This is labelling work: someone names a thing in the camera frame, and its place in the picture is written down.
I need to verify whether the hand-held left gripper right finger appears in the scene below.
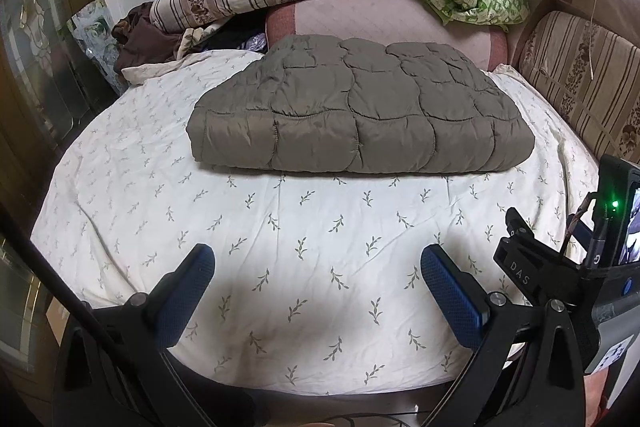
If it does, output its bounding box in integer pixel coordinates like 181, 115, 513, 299
420, 243, 586, 427

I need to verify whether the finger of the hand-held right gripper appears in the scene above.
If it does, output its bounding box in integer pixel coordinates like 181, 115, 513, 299
492, 206, 586, 308

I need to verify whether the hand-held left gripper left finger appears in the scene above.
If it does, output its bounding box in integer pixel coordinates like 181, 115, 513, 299
52, 243, 261, 427

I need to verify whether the olive quilted jacket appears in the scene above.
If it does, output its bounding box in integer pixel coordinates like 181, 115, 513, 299
186, 34, 535, 175

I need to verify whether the dark clothes pile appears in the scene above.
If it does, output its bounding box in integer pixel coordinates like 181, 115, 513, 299
200, 24, 268, 55

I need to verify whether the white leaf-print bedsheet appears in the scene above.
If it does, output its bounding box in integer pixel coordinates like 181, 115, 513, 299
30, 49, 601, 395

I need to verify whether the striped floral cushion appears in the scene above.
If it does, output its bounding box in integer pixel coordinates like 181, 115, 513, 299
517, 9, 640, 162

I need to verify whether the cream leafy cloth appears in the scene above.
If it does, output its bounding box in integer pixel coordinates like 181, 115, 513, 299
176, 26, 221, 58

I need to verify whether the brown cloth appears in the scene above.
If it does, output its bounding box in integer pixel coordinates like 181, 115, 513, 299
111, 2, 186, 78

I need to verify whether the wooden glass door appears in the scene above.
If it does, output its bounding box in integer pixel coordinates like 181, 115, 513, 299
0, 0, 121, 208

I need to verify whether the clear plastic bag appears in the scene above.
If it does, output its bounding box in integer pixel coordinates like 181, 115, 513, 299
70, 0, 126, 92

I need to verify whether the pink and red cushion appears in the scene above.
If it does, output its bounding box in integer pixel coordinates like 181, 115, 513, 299
265, 0, 523, 72

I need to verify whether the thick black cable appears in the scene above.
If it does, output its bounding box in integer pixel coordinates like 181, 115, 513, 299
0, 202, 166, 427

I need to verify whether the white cord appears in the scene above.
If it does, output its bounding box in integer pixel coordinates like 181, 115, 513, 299
588, 0, 602, 78

